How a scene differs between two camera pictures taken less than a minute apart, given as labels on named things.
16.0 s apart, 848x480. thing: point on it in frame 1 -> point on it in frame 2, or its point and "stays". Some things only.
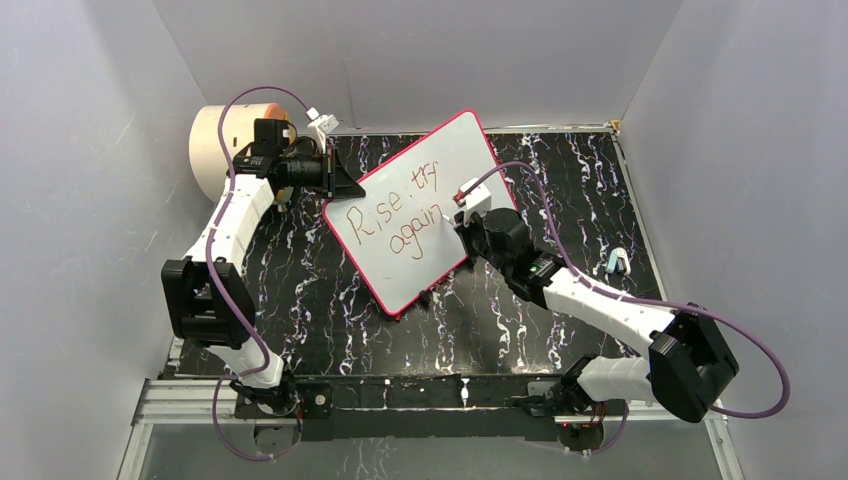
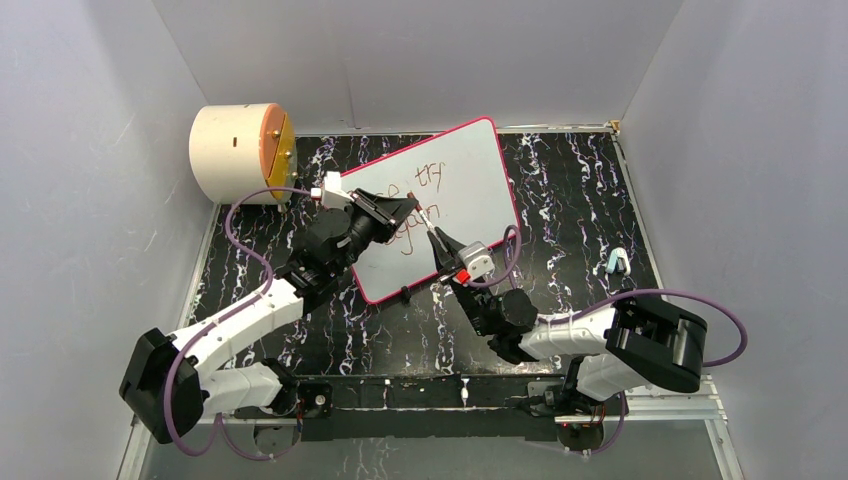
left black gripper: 342,185 -> 385,214
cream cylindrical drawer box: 208,163 stays
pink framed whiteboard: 402,236 stays
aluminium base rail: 188,400 stays
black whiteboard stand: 424,298 -> 405,295
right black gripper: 465,231 -> 444,262
